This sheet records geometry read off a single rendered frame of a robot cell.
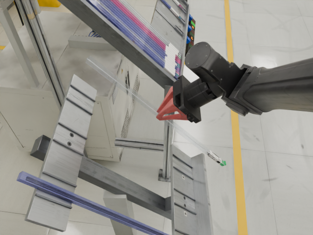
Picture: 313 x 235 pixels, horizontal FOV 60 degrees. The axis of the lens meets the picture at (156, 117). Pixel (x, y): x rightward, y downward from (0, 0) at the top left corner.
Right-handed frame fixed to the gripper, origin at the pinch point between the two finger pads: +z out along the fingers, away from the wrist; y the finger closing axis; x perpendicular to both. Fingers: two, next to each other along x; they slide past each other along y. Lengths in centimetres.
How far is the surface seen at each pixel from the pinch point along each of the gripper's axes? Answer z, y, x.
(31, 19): 33, -42, -30
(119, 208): 22.5, 14.1, 9.7
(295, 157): 1, -53, 132
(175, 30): 11, -77, 23
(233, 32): 12, -198, 121
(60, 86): 55, -45, -5
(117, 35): 16.0, -42.9, -6.1
